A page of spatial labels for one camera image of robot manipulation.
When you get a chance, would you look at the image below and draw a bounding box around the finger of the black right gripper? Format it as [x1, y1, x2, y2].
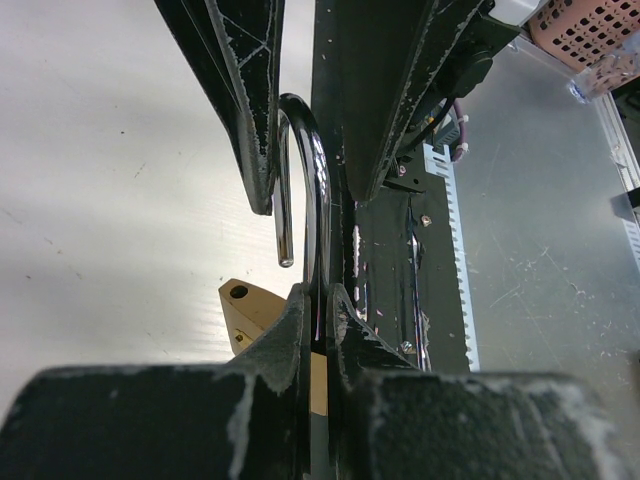
[311, 1, 485, 203]
[155, 0, 285, 215]

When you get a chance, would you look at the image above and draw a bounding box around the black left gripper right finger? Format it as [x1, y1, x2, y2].
[326, 284, 633, 479]

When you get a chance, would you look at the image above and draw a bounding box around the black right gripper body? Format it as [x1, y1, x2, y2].
[400, 1, 522, 150]

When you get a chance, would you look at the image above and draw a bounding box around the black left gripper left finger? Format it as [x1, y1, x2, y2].
[1, 284, 310, 479]

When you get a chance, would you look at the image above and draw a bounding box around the large brass padlock with keys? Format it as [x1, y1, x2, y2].
[218, 92, 334, 416]

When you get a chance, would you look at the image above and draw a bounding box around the pink perforated basket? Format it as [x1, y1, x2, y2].
[528, 0, 639, 72]

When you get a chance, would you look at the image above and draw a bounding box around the white slotted cable duct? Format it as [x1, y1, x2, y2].
[423, 143, 480, 372]

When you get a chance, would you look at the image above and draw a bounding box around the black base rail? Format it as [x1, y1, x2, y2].
[352, 146, 471, 374]

